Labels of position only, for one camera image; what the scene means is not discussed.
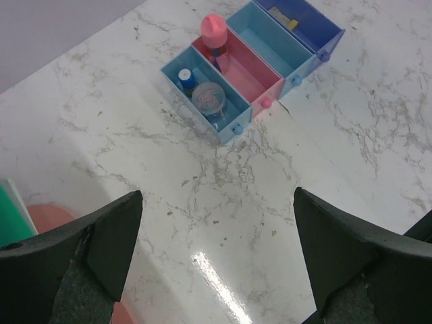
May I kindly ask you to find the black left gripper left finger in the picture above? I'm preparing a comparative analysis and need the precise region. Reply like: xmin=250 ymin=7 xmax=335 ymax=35
xmin=1 ymin=190 xmax=143 ymax=323

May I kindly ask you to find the purple drawer box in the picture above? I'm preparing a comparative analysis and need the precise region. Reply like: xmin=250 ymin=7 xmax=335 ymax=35
xmin=256 ymin=0 xmax=345 ymax=63

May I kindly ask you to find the pink drawer box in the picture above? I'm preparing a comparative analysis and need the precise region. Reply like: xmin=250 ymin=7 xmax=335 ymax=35
xmin=223 ymin=29 xmax=285 ymax=117

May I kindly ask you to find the pink tiered shelf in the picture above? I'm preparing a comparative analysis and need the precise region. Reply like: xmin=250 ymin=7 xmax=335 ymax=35
xmin=27 ymin=204 xmax=75 ymax=234

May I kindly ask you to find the clear small measuring cup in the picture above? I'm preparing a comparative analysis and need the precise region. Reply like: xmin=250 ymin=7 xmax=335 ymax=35
xmin=191 ymin=82 xmax=226 ymax=117

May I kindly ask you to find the pink capped clear bottle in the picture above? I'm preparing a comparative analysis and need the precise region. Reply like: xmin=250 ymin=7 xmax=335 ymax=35
xmin=200 ymin=13 xmax=230 ymax=74

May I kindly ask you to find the light blue drawer box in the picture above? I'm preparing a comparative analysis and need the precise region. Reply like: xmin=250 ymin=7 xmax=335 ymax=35
xmin=161 ymin=46 xmax=252 ymax=145

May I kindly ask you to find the white eraser stick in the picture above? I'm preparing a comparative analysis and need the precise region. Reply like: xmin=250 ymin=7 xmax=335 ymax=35
xmin=269 ymin=6 xmax=291 ymax=24

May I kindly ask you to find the small yellow eraser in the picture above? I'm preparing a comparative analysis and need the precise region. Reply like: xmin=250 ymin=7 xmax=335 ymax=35
xmin=288 ymin=20 xmax=298 ymax=31

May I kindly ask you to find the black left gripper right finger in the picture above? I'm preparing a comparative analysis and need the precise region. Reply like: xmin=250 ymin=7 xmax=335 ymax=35
xmin=294 ymin=187 xmax=431 ymax=323

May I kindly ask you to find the green folder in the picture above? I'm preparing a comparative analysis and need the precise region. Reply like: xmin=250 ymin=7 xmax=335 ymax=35
xmin=0 ymin=178 xmax=38 ymax=247

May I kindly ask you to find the teal blue drawer box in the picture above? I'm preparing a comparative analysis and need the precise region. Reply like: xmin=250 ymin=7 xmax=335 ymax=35
xmin=227 ymin=1 xmax=317 ymax=98

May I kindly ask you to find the blue glue stick grey cap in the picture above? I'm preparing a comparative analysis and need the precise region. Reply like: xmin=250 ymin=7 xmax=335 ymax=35
xmin=178 ymin=68 xmax=197 ymax=98

